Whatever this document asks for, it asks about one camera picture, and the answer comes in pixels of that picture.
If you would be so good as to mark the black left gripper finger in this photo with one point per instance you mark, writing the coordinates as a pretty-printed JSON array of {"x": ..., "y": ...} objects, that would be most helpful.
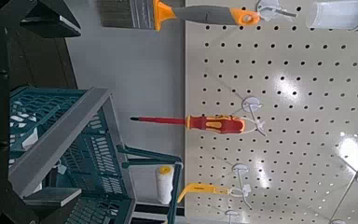
[
  {"x": 56, "y": 21},
  {"x": 51, "y": 196}
]

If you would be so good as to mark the small white crate tag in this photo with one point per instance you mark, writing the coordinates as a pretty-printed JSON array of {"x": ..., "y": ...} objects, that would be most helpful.
[{"x": 61, "y": 169}]

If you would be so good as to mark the teal plastic crate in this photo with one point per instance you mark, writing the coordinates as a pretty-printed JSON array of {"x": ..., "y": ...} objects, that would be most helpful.
[{"x": 65, "y": 127}]

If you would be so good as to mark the white black packaged tool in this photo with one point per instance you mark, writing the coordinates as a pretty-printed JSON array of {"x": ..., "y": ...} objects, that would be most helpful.
[{"x": 31, "y": 140}]

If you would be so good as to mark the orange grey paintbrush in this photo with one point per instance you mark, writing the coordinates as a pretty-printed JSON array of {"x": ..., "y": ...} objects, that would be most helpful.
[{"x": 205, "y": 14}]

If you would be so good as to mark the red yellow screwdriver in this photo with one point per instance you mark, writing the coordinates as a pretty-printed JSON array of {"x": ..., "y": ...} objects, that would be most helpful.
[{"x": 217, "y": 124}]

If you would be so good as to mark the cream pegboard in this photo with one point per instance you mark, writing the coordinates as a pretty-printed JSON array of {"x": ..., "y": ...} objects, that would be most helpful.
[{"x": 292, "y": 77}]

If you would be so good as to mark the white red caulk tube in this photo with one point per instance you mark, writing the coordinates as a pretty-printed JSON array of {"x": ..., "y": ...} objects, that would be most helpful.
[{"x": 338, "y": 14}]

